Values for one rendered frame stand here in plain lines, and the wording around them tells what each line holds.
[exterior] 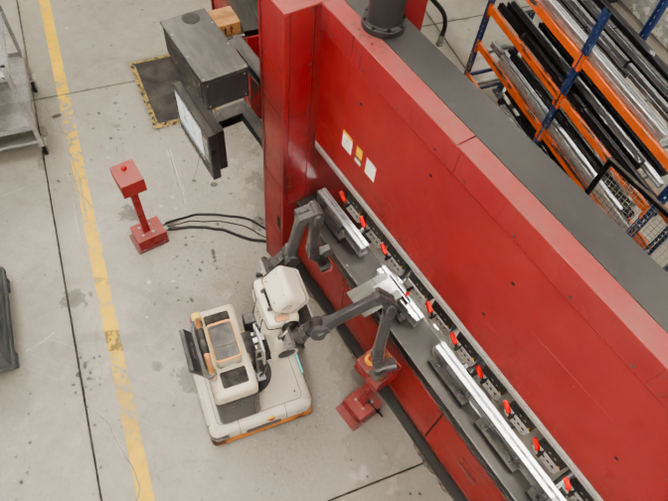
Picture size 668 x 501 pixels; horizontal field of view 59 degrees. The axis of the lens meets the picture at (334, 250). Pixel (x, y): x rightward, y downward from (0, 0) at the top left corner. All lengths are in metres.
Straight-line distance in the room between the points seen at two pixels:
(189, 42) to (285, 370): 2.05
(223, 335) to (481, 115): 1.80
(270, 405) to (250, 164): 2.20
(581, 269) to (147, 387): 3.00
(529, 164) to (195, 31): 1.80
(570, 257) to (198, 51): 1.99
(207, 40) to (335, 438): 2.56
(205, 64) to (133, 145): 2.45
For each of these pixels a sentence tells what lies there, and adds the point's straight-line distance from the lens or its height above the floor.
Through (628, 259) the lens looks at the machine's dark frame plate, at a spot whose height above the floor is 2.30.
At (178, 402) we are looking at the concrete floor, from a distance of 4.18.
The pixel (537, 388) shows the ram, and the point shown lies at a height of 1.57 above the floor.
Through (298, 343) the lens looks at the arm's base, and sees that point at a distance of 2.97.
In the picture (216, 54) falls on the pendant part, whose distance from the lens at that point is 3.10.
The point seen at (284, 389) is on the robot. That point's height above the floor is 0.28.
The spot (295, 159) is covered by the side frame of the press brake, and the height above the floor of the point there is 1.30.
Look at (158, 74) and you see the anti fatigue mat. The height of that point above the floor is 0.01.
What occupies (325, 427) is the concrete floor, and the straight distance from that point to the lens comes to 4.08.
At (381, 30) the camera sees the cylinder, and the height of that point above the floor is 2.33.
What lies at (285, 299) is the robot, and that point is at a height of 1.37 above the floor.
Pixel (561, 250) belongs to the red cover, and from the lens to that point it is 2.14.
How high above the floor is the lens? 3.94
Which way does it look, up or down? 58 degrees down
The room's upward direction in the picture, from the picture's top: 9 degrees clockwise
